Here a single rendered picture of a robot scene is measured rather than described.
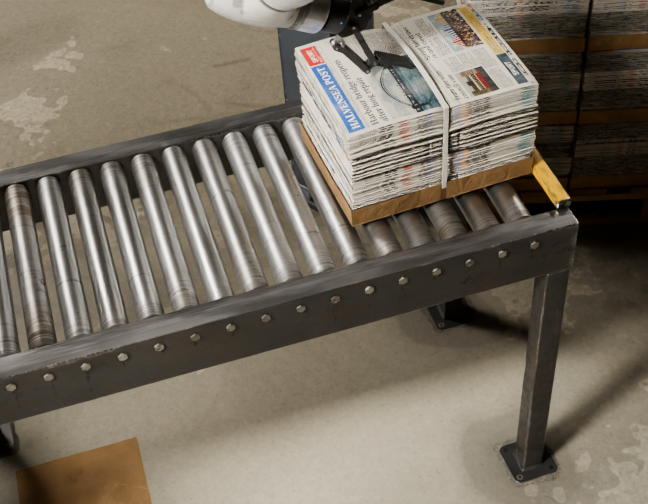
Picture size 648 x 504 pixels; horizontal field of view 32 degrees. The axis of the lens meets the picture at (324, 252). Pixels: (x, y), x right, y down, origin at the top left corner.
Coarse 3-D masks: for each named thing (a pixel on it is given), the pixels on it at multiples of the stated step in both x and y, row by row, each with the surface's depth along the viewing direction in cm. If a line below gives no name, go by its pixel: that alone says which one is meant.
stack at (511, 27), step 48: (480, 0) 266; (528, 0) 266; (576, 0) 266; (624, 0) 268; (576, 96) 288; (624, 96) 288; (576, 144) 300; (624, 144) 299; (480, 192) 312; (528, 192) 311; (576, 192) 311; (624, 192) 312
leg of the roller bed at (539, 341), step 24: (552, 288) 219; (552, 312) 225; (528, 336) 236; (552, 336) 230; (528, 360) 240; (552, 360) 236; (528, 384) 244; (552, 384) 243; (528, 408) 248; (528, 432) 253; (528, 456) 261
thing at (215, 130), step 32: (192, 128) 234; (224, 128) 234; (64, 160) 229; (96, 160) 229; (128, 160) 230; (160, 160) 233; (192, 160) 235; (224, 160) 238; (256, 160) 240; (288, 160) 243; (0, 192) 226; (32, 192) 228; (64, 192) 231
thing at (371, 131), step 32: (320, 64) 208; (352, 64) 208; (320, 96) 204; (352, 96) 201; (384, 96) 201; (416, 96) 200; (320, 128) 215; (352, 128) 196; (384, 128) 196; (416, 128) 198; (352, 160) 199; (384, 160) 201; (416, 160) 204; (352, 192) 205; (384, 192) 208
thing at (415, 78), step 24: (384, 48) 211; (408, 72) 206; (432, 72) 205; (432, 96) 200; (456, 96) 200; (432, 120) 198; (456, 120) 201; (432, 144) 203; (456, 144) 205; (432, 168) 208; (456, 168) 210
